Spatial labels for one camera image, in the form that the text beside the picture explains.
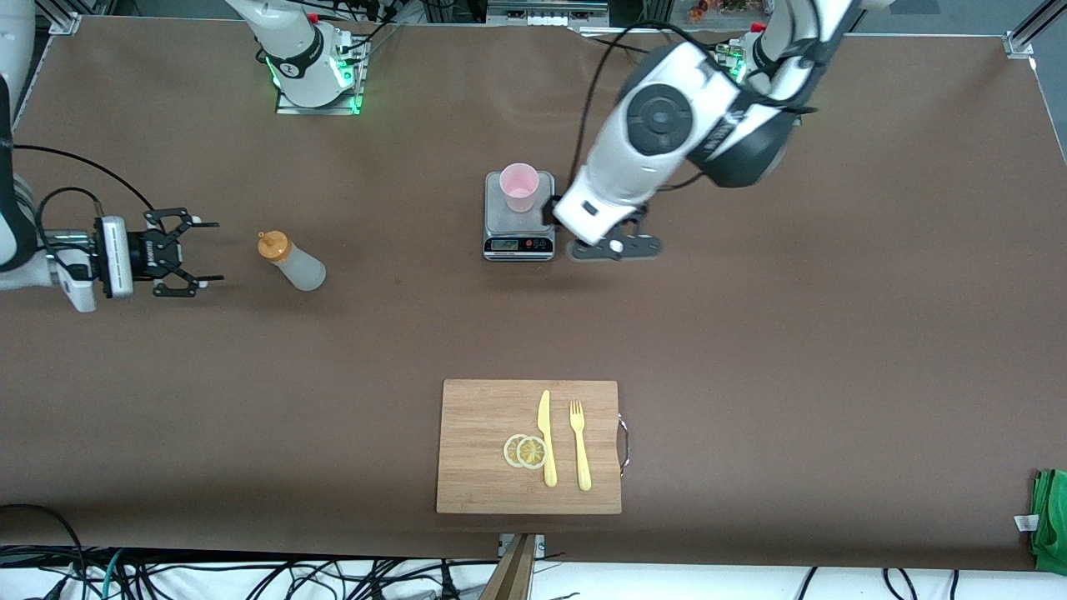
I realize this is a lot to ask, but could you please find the silver digital kitchen scale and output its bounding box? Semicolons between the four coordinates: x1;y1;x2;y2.
483;171;556;263

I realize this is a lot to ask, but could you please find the yellow plastic knife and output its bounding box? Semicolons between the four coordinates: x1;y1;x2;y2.
537;389;559;488

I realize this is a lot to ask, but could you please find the translucent squeeze bottle orange cap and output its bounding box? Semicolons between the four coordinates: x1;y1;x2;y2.
257;231;328;293

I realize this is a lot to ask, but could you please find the yellow plastic fork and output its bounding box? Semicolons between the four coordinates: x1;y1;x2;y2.
569;400;593;492

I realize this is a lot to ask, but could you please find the pink plastic cup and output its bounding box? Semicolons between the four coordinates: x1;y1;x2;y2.
499;162;540;213

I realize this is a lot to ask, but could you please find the wooden cutting board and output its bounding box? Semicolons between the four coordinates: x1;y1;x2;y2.
435;379;624;515

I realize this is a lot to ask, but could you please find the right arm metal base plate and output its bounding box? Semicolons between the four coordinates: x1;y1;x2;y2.
275;37;365;116

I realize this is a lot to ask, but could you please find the green cloth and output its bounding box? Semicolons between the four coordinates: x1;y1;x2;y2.
1030;469;1067;574

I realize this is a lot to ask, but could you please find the black floor cable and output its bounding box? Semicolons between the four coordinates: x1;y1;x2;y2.
0;503;88;584

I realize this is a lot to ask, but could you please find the wooden post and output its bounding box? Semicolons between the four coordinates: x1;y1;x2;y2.
479;533;539;600

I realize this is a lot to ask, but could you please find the teal floor cable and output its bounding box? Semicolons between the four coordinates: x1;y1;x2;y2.
98;548;128;600

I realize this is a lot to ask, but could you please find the brown paper table cover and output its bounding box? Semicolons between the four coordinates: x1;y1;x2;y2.
0;15;1067;574

